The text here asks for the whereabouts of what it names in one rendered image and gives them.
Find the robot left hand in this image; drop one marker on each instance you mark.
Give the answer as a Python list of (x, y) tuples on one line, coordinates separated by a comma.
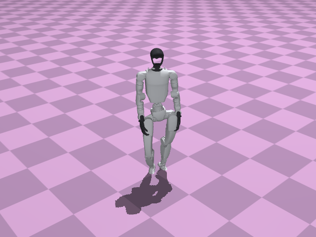
[(178, 121)]

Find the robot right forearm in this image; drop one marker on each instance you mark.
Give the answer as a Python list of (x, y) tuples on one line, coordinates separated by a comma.
[(140, 106)]

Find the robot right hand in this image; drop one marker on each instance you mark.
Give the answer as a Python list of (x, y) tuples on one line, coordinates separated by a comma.
[(143, 129)]

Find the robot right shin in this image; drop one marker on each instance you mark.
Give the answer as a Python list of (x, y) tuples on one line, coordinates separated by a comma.
[(150, 162)]

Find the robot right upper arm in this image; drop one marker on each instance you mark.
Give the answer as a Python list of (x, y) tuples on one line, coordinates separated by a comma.
[(139, 84)]

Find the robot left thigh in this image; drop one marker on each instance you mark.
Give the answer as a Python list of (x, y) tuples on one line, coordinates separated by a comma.
[(170, 127)]

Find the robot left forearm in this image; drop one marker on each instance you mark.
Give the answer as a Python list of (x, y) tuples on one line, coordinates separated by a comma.
[(177, 105)]

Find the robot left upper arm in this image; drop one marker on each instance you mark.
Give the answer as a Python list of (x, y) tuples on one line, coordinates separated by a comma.
[(174, 83)]

